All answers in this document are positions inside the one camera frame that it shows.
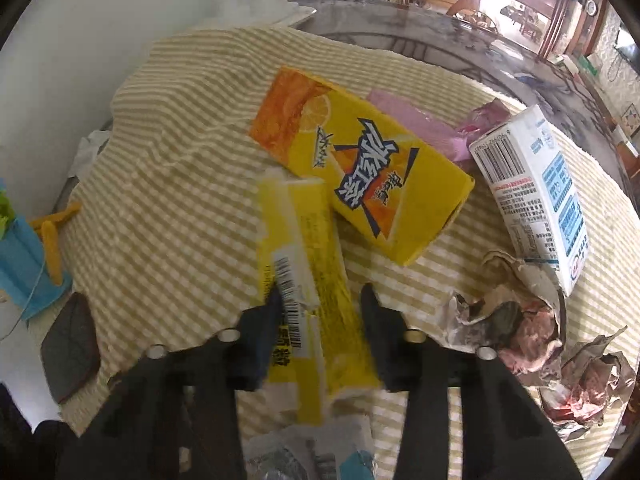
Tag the white plastic bag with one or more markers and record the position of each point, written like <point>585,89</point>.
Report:
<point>90,152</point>

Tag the yellow plastic clip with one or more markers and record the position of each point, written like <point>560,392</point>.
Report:
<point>52,240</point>

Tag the dark brown leather pad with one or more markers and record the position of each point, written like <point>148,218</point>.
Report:
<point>70,350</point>

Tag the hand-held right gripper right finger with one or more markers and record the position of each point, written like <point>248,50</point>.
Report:
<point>380,340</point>

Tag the yellow lemon tea carton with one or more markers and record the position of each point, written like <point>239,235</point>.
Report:
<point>380,175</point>

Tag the white blue milk carton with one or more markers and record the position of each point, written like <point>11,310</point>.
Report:
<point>540,195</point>

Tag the pink foil wrapper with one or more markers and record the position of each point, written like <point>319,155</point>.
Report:
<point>487,115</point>

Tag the crumpled paper wrapper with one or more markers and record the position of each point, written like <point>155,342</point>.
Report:
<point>590,385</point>
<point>500,320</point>

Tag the framed star picture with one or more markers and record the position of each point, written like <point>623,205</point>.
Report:
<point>631,120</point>

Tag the wall television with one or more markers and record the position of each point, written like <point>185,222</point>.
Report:
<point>627,42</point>

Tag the white blue small wrapper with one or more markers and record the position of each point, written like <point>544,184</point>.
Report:
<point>300,450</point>

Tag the yellow snack packet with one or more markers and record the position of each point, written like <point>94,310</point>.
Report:
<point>320,280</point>

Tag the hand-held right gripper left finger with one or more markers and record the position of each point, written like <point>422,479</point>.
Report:
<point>265,340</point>

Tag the pink strawberry snack box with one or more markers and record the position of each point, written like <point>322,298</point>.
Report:
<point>415,120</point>

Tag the beige striped cloth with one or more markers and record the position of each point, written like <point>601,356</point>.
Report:
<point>175,185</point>

